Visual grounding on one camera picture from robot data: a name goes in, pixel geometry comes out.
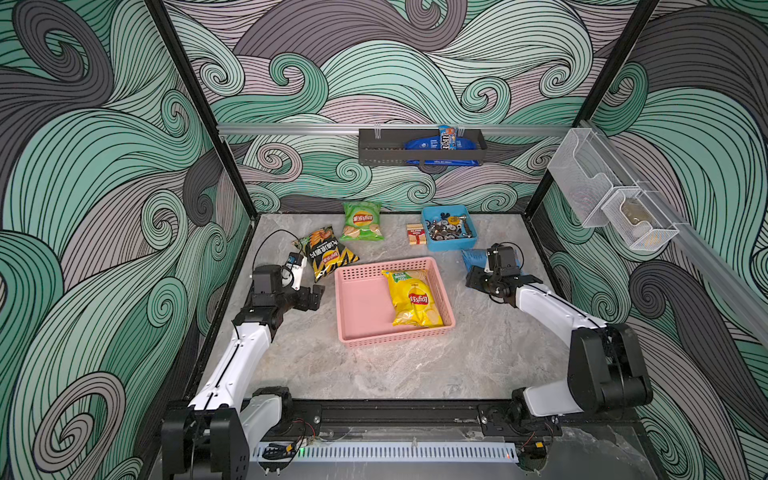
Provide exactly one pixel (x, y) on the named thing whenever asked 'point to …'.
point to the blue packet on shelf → (434, 143)
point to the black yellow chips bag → (325, 252)
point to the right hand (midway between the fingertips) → (479, 278)
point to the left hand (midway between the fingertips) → (306, 281)
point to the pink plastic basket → (364, 305)
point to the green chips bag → (361, 221)
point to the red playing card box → (416, 234)
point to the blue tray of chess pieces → (449, 228)
